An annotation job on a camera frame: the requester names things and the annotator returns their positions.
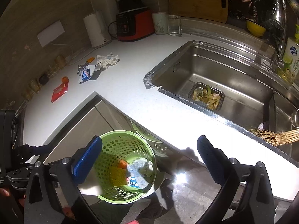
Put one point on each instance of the food scraps sink strainer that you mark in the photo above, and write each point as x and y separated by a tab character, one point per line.
207	96

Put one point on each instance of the bamboo whisk brush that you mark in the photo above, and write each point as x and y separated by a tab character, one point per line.
277	139

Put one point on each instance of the left hand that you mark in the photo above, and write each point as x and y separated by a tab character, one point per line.
6	193

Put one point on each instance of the orange foam fruit net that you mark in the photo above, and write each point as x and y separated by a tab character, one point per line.
122	164

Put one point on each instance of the stainless steel sink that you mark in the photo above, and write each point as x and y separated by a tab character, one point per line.
255	97

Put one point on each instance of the clear glass jar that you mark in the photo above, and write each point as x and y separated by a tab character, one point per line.
174	25

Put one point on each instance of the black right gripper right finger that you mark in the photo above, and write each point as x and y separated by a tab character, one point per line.
256	204

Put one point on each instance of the chrome faucet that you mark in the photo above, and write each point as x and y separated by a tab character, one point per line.
278	28

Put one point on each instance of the yellow bowl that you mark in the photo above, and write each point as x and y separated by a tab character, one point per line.
255	29

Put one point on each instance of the white wall socket panel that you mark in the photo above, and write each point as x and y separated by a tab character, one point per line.
50	33

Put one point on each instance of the white ceramic cup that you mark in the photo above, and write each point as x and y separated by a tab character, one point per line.
160	23

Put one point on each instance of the green perforated trash basket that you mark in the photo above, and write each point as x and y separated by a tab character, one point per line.
122	145

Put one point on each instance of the amber glass cup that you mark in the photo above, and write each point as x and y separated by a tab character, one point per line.
34	85
26	94
52	70
60	61

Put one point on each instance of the yellow foam fruit net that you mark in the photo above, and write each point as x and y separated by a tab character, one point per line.
118	176

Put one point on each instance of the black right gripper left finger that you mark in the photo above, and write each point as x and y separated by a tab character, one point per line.
42	204

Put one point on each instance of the crumpled white tissue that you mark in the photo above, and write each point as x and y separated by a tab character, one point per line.
103	62

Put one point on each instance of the wooden cutting board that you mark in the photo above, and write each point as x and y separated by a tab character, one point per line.
215	10

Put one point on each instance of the dark round jar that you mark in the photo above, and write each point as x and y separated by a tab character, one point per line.
43	79

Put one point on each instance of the white electric kettle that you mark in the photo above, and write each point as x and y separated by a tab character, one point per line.
97	29

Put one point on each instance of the dish soap bottle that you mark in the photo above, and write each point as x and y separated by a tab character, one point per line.
289	66

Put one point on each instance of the blue grey rag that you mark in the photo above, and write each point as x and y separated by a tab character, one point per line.
142	170

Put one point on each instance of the silver pill blister pack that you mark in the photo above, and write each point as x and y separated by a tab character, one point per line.
81	68

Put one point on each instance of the small orange peel piece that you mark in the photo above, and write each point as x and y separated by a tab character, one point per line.
91	59

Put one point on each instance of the red snack packet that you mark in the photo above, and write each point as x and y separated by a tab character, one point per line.
59	91

